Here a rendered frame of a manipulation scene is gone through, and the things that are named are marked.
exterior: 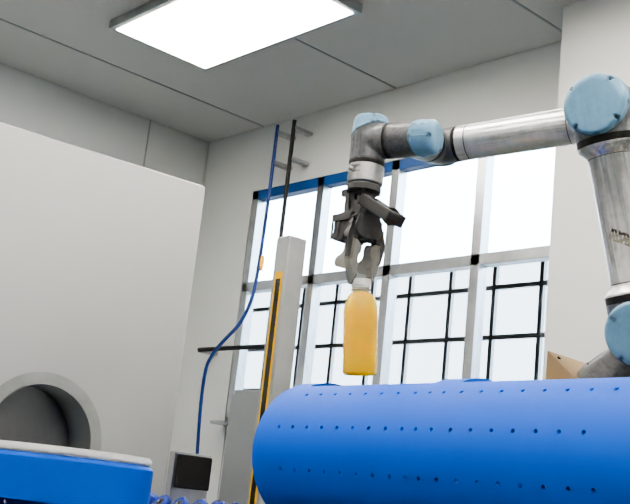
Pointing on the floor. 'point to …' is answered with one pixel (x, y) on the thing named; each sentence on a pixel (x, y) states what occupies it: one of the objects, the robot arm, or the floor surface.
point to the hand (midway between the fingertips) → (361, 279)
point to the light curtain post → (279, 332)
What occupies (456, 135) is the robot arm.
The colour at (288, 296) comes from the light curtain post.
